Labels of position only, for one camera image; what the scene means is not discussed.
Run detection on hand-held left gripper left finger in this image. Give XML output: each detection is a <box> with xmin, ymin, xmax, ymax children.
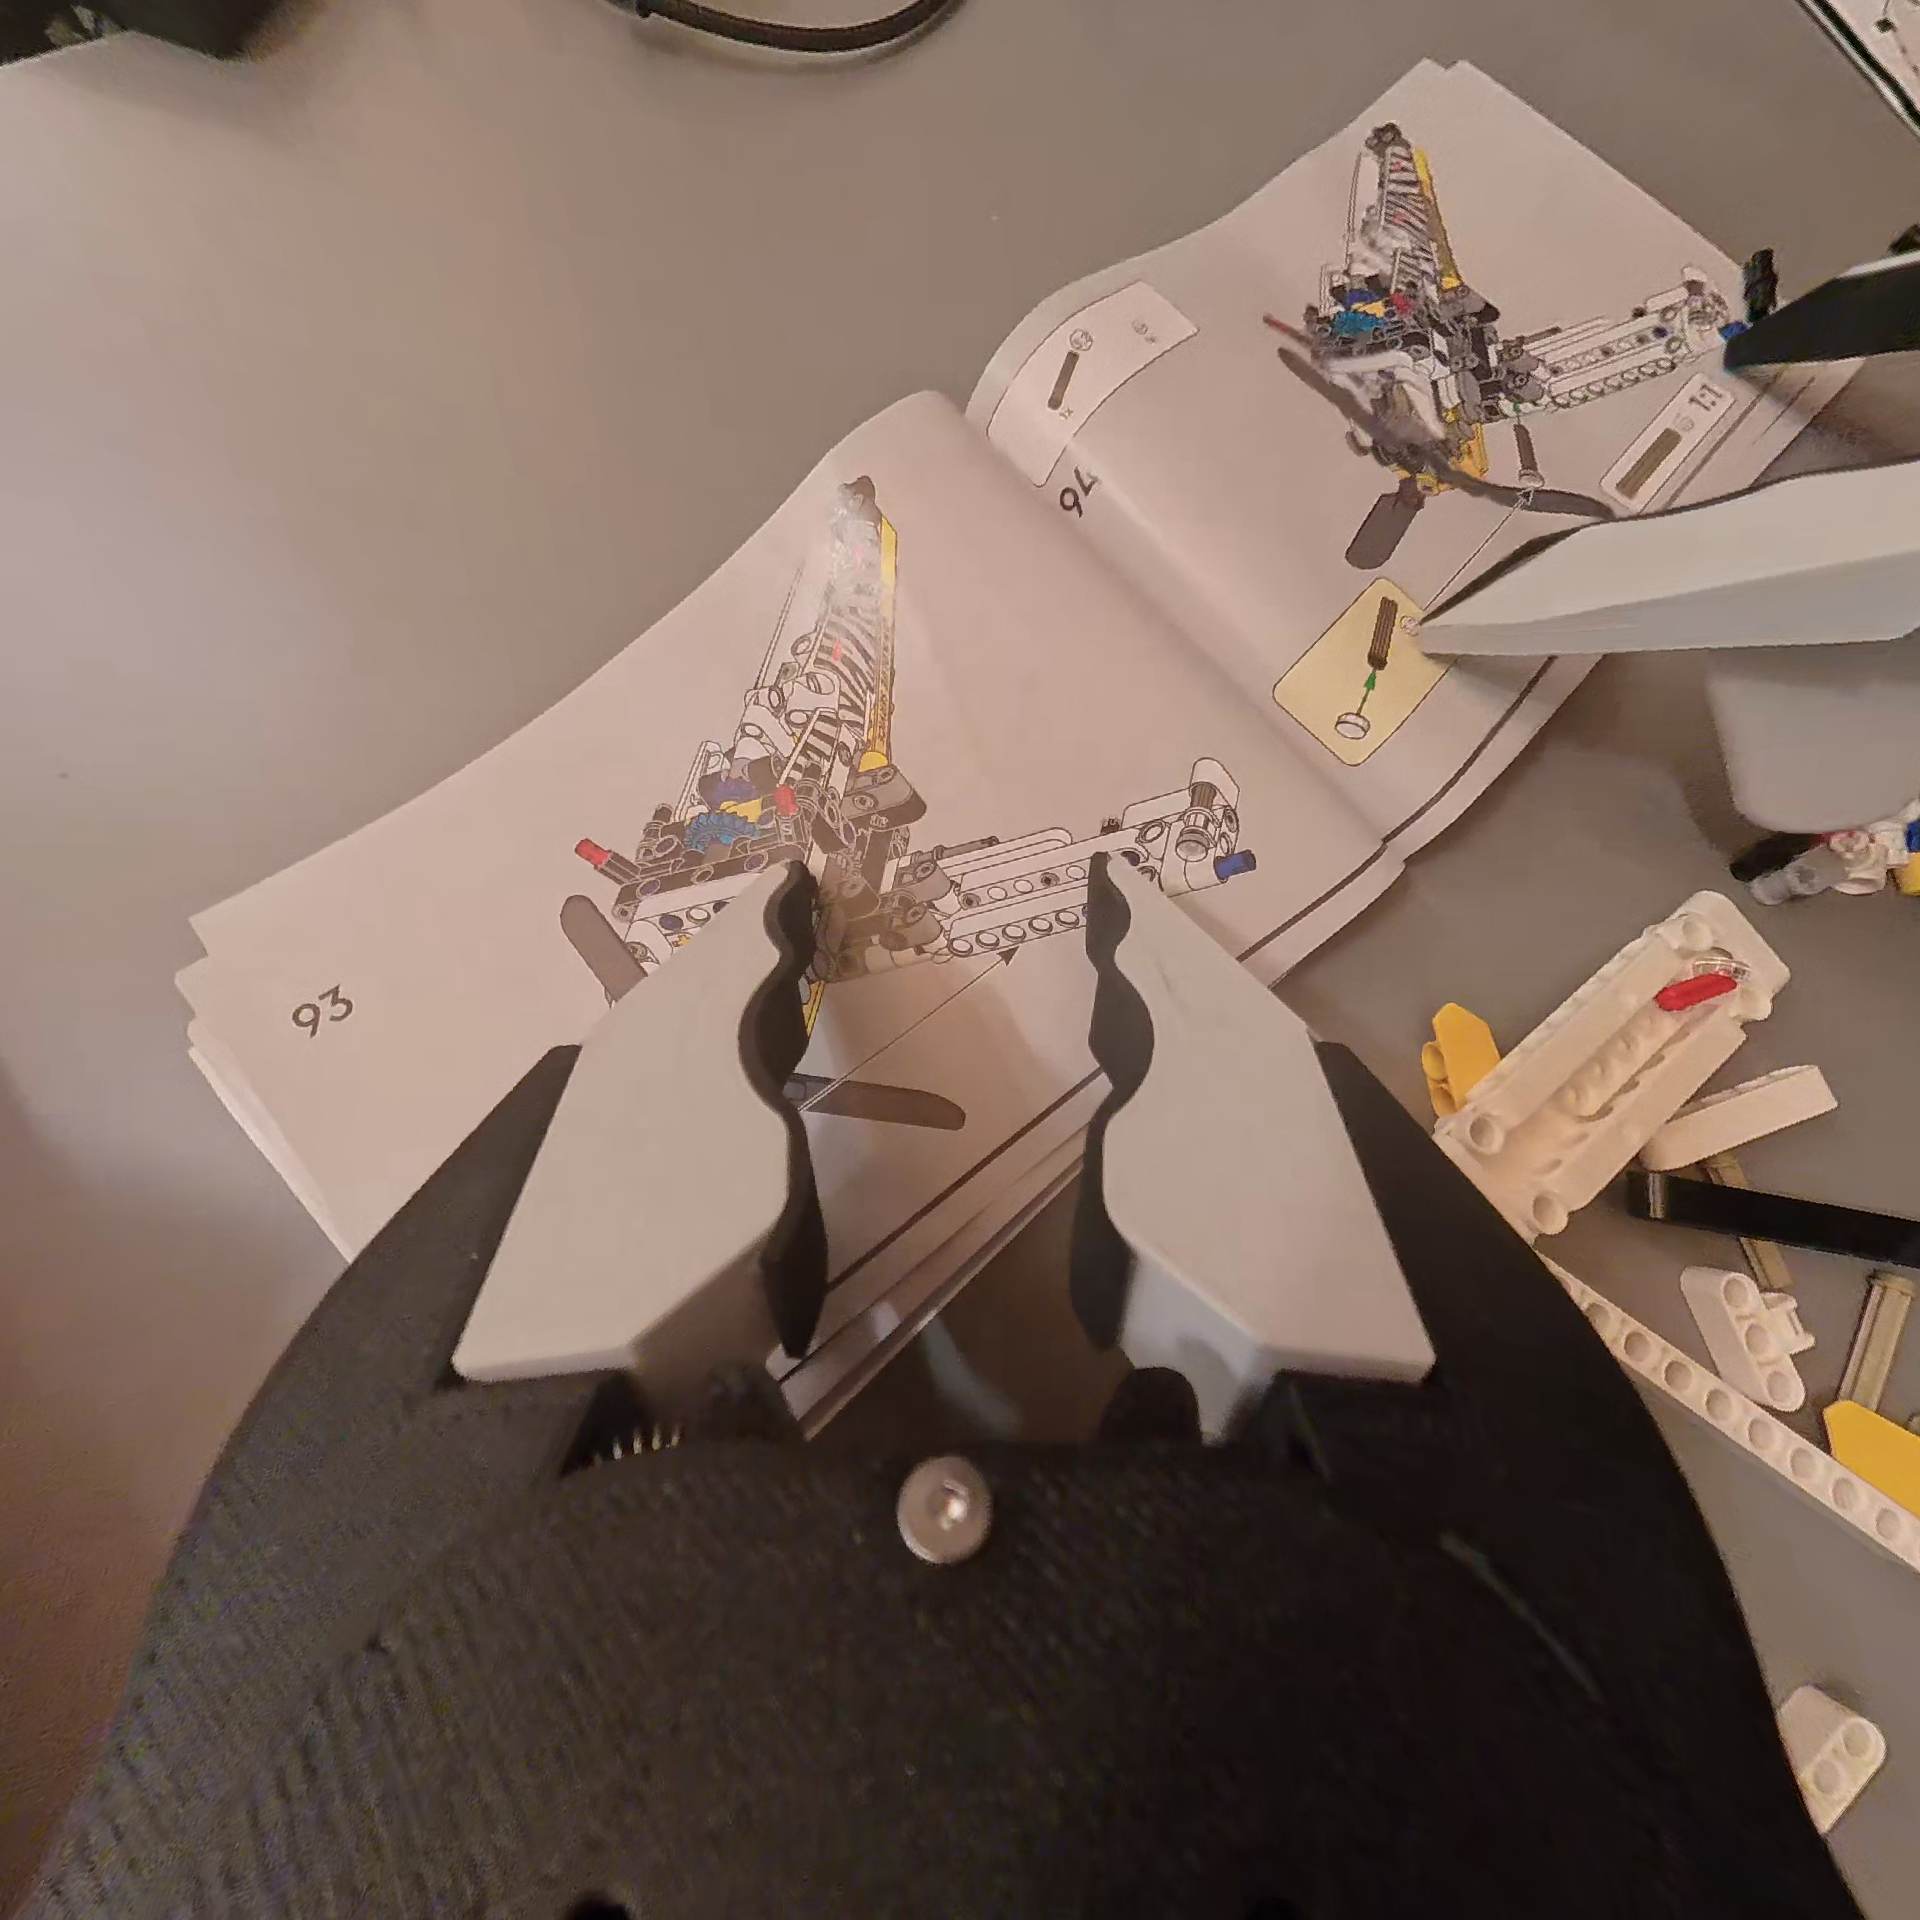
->
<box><xmin>454</xmin><ymin>863</ymin><xmax>832</xmax><ymax>1428</ymax></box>

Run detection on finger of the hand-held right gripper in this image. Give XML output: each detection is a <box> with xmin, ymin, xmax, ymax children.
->
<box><xmin>1414</xmin><ymin>455</ymin><xmax>1920</xmax><ymax>831</ymax></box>
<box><xmin>1722</xmin><ymin>245</ymin><xmax>1920</xmax><ymax>380</ymax></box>

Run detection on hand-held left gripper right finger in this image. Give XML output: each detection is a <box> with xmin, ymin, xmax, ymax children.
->
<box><xmin>1068</xmin><ymin>852</ymin><xmax>1438</xmax><ymax>1447</ymax></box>

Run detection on multicoloured lego model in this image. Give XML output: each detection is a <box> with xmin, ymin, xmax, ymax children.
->
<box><xmin>1729</xmin><ymin>799</ymin><xmax>1920</xmax><ymax>912</ymax></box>

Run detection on lego instruction booklet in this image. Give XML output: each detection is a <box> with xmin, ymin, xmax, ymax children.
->
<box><xmin>175</xmin><ymin>57</ymin><xmax>1871</xmax><ymax>1361</ymax></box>

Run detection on yellow curved lego piece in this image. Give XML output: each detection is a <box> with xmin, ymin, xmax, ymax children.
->
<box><xmin>1423</xmin><ymin>1000</ymin><xmax>1506</xmax><ymax>1123</ymax></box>

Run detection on white lego beam assembly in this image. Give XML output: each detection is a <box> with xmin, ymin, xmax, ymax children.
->
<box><xmin>1433</xmin><ymin>889</ymin><xmax>1794</xmax><ymax>1242</ymax></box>

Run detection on white curved lego panel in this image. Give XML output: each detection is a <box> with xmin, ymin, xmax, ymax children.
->
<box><xmin>1638</xmin><ymin>1062</ymin><xmax>1842</xmax><ymax>1176</ymax></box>

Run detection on small white lego connector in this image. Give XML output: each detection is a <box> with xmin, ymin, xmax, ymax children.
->
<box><xmin>1677</xmin><ymin>1266</ymin><xmax>1820</xmax><ymax>1416</ymax></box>

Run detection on tan lego axle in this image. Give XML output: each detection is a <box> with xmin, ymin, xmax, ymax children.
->
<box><xmin>1707</xmin><ymin>1152</ymin><xmax>1798</xmax><ymax>1297</ymax></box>

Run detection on black lego beam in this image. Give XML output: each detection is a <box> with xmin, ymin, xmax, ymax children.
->
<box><xmin>1625</xmin><ymin>1169</ymin><xmax>1920</xmax><ymax>1272</ymax></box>

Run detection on long white lego beam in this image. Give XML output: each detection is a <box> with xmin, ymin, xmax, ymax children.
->
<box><xmin>1526</xmin><ymin>1249</ymin><xmax>1920</xmax><ymax>1581</ymax></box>

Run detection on grey lego axle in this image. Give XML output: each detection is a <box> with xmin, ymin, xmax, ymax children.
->
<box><xmin>1842</xmin><ymin>1266</ymin><xmax>1920</xmax><ymax>1416</ymax></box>

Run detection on yellow flat lego piece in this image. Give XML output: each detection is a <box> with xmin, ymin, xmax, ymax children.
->
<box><xmin>1820</xmin><ymin>1399</ymin><xmax>1920</xmax><ymax>1499</ymax></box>

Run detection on white triangular lego piece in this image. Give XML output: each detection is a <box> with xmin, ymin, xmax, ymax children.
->
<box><xmin>1775</xmin><ymin>1684</ymin><xmax>1893</xmax><ymax>1839</ymax></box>

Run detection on white printed paper sheet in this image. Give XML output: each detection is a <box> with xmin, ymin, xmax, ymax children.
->
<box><xmin>1797</xmin><ymin>0</ymin><xmax>1920</xmax><ymax>97</ymax></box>

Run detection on black cable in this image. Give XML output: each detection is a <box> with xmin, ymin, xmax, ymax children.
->
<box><xmin>605</xmin><ymin>0</ymin><xmax>966</xmax><ymax>66</ymax></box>

